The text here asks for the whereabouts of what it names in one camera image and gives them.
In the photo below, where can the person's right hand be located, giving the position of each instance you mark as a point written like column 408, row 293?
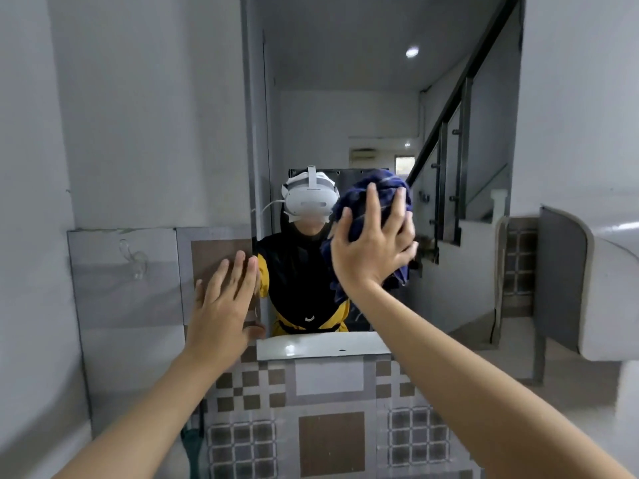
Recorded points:
column 367, row 256

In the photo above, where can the person's left hand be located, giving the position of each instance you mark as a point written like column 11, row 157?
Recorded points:
column 219, row 324

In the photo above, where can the person's left middle finger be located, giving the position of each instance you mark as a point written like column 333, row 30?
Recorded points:
column 236, row 274

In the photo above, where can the person's right middle finger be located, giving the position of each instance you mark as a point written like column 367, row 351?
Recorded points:
column 397, row 209

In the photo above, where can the person's right little finger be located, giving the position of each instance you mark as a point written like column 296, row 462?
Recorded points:
column 411, row 250

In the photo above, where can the person's right thumb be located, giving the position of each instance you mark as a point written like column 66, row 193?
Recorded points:
column 340, row 241

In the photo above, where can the person's left thumb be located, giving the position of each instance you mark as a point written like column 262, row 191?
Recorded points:
column 255, row 331

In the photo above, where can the person's left little finger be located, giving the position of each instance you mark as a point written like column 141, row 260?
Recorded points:
column 199, row 294

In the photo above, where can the dark blue cleaning cloth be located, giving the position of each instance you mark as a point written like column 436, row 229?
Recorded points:
column 354, row 207

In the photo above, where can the person's right forearm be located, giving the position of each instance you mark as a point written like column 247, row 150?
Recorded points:
column 449, row 384

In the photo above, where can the person's left forearm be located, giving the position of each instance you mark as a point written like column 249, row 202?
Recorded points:
column 149, row 424

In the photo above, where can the white air conditioner unit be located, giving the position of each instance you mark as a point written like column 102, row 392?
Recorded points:
column 363, row 155

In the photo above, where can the white tiled ledge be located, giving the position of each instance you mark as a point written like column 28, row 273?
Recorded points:
column 319, row 345

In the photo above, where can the round ceiling light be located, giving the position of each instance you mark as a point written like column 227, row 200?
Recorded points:
column 412, row 52

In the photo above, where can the white basin counter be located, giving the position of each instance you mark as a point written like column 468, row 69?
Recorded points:
column 599, row 289

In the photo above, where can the clear plastic wall hook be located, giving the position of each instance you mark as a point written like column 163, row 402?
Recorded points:
column 134, row 259

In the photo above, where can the large wall mirror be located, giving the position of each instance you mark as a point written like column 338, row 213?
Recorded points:
column 349, row 94

